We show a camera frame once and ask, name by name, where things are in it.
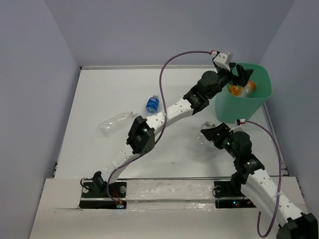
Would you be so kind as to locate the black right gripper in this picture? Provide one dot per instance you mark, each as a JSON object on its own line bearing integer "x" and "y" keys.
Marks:
{"x": 222, "y": 129}

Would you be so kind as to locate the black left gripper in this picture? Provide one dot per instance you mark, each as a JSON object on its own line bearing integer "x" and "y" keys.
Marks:
{"x": 240, "y": 79}

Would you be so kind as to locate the orange label tea bottle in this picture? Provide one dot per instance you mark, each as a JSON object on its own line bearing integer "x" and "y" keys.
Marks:
{"x": 235, "y": 90}

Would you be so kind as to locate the clear unlabelled plastic bottle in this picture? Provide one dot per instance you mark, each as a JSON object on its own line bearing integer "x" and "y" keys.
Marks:
{"x": 204, "y": 143}

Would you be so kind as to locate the orange juice bottle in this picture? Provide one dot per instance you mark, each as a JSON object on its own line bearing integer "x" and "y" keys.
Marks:
{"x": 248, "y": 89}

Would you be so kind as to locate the blue label water bottle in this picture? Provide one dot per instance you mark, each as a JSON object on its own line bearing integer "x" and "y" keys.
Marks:
{"x": 152, "y": 104}

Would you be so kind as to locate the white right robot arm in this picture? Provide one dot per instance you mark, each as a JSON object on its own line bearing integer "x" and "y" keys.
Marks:
{"x": 253, "y": 181}

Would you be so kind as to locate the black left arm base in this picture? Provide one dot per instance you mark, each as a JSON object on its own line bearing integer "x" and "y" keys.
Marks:
{"x": 91, "y": 199}

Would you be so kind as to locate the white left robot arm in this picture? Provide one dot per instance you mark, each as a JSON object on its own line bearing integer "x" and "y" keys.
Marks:
{"x": 144, "y": 132}

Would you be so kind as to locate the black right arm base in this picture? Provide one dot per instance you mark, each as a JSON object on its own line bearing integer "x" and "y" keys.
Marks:
{"x": 227, "y": 197}

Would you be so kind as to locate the green plastic bin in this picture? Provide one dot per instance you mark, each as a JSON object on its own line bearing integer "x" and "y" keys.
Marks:
{"x": 229, "y": 108}

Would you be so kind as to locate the clear long plastic bottle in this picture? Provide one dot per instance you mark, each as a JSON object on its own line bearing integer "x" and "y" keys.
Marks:
{"x": 115, "y": 123}

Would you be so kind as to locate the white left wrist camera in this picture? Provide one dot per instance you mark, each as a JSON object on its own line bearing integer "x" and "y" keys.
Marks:
{"x": 221, "y": 60}

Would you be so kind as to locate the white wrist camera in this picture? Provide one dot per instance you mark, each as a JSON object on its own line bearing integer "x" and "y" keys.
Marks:
{"x": 221, "y": 60}
{"x": 240, "y": 125}

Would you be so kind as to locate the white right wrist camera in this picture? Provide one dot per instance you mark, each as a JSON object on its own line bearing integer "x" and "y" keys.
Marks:
{"x": 240, "y": 125}

